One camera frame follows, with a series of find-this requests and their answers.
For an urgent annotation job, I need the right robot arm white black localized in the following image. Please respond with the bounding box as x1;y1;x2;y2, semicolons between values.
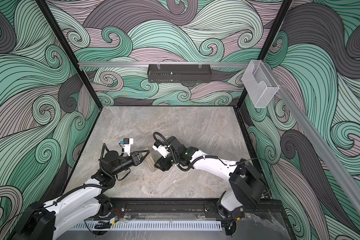
153;132;266;217

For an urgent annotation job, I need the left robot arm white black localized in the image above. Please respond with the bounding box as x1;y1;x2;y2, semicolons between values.
9;145;150;240

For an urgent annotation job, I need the black wall tray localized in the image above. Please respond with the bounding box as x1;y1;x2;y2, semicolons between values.
147;65;212;83

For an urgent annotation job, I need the aluminium rail back wall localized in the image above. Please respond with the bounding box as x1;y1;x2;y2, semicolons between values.
78;61;249;69

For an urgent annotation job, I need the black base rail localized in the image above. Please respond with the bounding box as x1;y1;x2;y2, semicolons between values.
111;198;287;220

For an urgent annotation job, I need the clear plastic wall bin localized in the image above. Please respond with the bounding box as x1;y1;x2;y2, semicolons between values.
242;60;280;109

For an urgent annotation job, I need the white slotted cable duct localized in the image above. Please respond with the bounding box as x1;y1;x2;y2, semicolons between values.
70;220;223;232

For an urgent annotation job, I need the aluminium rail right wall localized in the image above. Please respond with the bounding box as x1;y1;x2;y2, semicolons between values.
262;62;360;216

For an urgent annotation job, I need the white remote control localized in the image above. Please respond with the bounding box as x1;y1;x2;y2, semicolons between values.
145;154;158;173

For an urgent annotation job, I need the aluminium rail wall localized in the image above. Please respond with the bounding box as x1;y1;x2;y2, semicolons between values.
262;62;360;216
78;61;249;69

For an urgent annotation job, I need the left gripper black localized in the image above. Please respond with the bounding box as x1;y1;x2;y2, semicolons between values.
111;150;149;178

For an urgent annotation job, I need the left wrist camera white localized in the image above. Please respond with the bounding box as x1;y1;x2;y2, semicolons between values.
119;138;134;157

